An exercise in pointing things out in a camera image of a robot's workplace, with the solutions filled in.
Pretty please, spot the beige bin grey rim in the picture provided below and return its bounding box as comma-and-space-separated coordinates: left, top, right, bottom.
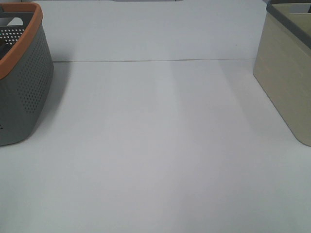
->
253, 0, 311, 146

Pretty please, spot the grey perforated basket orange rim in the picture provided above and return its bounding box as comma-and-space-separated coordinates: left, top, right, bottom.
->
0, 2, 54, 146

